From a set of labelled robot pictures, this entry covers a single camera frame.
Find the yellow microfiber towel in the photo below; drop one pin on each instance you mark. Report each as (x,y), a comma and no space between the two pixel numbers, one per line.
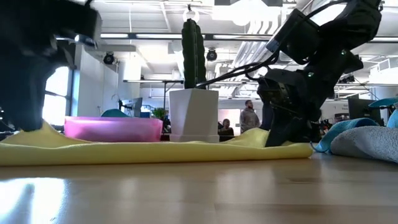
(155,154)

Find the blue microfiber towel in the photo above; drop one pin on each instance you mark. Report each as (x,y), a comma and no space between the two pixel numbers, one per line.
(339,127)

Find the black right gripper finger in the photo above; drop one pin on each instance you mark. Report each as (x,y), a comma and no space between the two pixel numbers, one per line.
(283,130)

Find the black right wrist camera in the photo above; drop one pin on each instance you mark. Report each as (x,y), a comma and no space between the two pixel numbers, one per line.
(295,37)

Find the pink plastic bin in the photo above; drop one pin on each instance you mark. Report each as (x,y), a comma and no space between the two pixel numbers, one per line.
(112,129)

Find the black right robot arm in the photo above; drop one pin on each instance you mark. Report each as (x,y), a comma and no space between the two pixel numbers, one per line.
(357,21)

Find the person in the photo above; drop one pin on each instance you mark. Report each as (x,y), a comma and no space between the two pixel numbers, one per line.
(226,129)
(248,119)

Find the teal chair back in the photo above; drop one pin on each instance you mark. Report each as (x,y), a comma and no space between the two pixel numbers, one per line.
(113,113)
(385,102)

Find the grey microfiber towel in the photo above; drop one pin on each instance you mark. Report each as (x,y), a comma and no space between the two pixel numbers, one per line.
(367,141)

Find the long ceiling light strip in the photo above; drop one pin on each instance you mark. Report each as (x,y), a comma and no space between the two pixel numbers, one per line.
(155,36)

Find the white faceted planter pot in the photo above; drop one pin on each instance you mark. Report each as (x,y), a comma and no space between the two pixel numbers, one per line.
(194,115)

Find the green leafy plant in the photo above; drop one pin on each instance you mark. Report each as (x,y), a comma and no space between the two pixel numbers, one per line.
(159,112)

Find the monitor on arm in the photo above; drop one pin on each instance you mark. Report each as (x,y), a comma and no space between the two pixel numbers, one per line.
(136,105)

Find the black computer monitor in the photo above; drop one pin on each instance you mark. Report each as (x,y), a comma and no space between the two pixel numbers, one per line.
(360,110)

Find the black ceiling spot lamp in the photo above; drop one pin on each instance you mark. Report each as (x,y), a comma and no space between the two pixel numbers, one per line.
(109,58)
(211,55)

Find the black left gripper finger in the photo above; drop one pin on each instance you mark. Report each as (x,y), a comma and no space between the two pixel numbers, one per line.
(21,93)

